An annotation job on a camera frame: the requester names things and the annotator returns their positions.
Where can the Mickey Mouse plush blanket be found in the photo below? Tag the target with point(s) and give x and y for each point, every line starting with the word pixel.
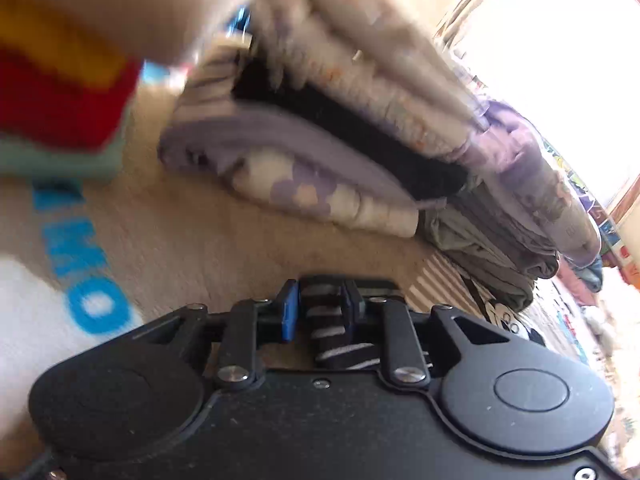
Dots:
pixel 170 240

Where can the pink floral pillow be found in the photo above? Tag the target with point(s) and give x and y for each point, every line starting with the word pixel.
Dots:
pixel 583 284

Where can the left folded clothes stack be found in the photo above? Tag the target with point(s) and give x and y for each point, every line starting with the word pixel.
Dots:
pixel 340 110

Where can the red folded clothes pile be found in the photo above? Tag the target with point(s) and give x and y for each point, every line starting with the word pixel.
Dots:
pixel 65 96

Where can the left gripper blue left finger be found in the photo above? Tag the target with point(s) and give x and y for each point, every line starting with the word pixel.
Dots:
pixel 287 303

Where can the navy white striped garment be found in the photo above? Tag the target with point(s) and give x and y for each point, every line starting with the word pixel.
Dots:
pixel 320 311

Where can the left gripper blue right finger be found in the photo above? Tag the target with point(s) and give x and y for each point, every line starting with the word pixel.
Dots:
pixel 353 305

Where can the colourful alphabet headboard mat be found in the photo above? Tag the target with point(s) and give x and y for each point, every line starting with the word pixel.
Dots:
pixel 613 252

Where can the grey purple folded clothes stack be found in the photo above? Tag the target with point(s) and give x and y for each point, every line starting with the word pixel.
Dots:
pixel 516 217

